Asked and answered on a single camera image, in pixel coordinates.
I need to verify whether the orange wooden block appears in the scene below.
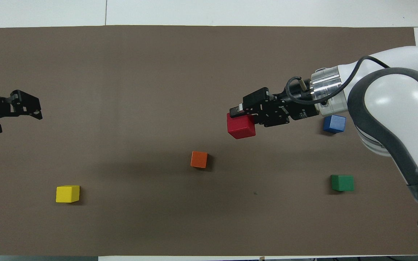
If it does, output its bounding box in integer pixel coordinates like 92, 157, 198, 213
190, 151, 208, 169

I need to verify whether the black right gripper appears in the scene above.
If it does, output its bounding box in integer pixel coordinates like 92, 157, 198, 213
229, 80, 321, 128

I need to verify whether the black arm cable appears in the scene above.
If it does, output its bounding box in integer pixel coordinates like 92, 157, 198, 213
285, 55, 392, 106

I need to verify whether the green wooden block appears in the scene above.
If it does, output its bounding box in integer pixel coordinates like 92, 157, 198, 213
331, 174, 355, 192

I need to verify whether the blue wooden block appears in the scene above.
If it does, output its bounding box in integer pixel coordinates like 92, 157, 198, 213
323, 115, 347, 134

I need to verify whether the yellow wooden block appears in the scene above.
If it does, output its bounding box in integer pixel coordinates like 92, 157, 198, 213
56, 185, 81, 203

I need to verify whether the red wooden block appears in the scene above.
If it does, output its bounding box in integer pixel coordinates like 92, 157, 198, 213
226, 112, 257, 140

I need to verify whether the brown table mat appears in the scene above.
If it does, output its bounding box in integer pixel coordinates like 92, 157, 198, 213
0, 25, 418, 256

